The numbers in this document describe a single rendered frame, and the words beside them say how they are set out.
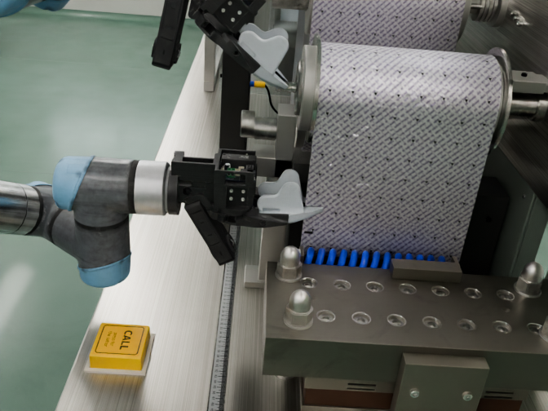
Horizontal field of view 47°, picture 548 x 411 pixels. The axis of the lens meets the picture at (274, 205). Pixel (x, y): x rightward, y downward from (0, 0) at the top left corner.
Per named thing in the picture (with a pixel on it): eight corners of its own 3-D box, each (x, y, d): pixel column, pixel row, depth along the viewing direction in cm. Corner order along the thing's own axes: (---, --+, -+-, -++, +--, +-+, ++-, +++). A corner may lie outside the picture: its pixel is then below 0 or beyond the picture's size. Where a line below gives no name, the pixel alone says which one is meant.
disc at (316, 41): (302, 124, 96) (312, 24, 90) (306, 124, 96) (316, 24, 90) (307, 158, 83) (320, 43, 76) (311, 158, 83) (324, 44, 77)
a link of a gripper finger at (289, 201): (328, 189, 83) (258, 183, 83) (323, 227, 86) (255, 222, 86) (326, 178, 86) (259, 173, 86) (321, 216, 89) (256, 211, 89)
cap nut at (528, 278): (510, 280, 88) (518, 254, 86) (535, 282, 88) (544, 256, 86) (519, 297, 85) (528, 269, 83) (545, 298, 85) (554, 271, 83)
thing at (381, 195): (299, 249, 92) (313, 132, 83) (457, 260, 93) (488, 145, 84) (299, 251, 92) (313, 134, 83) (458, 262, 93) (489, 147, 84)
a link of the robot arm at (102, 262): (96, 247, 101) (92, 186, 95) (143, 276, 95) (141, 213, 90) (54, 267, 95) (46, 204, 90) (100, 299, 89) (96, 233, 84)
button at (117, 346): (102, 334, 91) (100, 321, 90) (150, 338, 92) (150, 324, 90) (89, 369, 85) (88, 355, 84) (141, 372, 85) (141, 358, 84)
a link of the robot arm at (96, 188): (69, 197, 92) (64, 143, 88) (144, 202, 93) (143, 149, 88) (52, 224, 85) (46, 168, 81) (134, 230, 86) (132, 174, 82)
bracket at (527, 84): (498, 80, 88) (502, 66, 87) (539, 83, 88) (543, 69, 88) (510, 91, 84) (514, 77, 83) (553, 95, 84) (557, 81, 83)
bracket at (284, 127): (242, 270, 108) (253, 100, 93) (280, 272, 108) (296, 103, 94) (240, 288, 104) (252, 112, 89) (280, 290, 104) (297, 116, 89)
